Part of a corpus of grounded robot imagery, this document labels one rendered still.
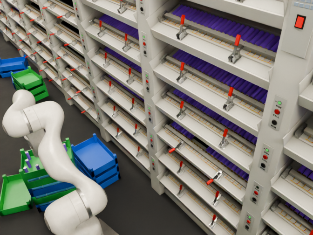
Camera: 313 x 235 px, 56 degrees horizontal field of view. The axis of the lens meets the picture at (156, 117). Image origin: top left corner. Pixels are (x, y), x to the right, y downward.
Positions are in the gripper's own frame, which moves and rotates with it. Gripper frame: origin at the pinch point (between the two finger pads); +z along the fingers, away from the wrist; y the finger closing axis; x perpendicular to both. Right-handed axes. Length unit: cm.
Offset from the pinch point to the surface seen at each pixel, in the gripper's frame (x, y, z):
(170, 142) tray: -24, 68, -30
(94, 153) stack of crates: 4.1, 28.7, 27.4
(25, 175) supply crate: -9.9, -12.8, -0.6
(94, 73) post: 49, 41, -5
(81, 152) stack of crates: 7.8, 19.5, 29.2
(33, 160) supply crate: 2.1, -9.0, 8.9
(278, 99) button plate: -46, 86, -102
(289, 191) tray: -70, 92, -75
